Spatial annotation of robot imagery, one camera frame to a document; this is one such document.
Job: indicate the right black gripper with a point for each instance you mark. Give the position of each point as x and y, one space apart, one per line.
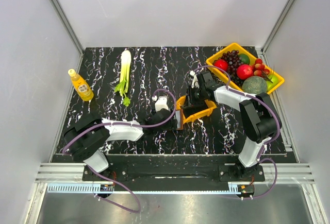
190 101

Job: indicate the small orange plastic bin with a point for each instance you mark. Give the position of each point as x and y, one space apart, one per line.
198 111

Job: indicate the brown leather card holder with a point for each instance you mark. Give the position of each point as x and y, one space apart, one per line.
179 116

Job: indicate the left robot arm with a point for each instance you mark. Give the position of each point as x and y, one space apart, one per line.
84 138

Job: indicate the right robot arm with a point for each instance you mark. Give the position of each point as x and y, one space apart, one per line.
259 117

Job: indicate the red apple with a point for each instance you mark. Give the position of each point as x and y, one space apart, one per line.
222 64

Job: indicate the dark purple grape bunch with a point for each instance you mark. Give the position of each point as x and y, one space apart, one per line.
234 62

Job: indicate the red pomegranate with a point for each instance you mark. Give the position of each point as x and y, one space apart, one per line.
245 71

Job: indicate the green netted melon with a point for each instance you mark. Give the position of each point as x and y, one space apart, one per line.
254 85

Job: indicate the dark green avocado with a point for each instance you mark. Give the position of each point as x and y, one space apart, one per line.
244 59

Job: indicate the red lychee cluster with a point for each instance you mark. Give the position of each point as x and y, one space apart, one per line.
259 69

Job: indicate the green apple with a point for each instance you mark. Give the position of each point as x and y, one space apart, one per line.
271 82

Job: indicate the yellow juice bottle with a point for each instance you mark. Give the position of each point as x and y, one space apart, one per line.
80 85

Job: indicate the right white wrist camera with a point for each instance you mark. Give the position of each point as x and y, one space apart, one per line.
195 82

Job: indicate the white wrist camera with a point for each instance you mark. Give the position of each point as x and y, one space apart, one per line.
161 103
195 82

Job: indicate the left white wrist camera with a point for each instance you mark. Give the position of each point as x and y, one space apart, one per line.
161 103

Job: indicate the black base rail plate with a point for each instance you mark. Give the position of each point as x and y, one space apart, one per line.
223 168

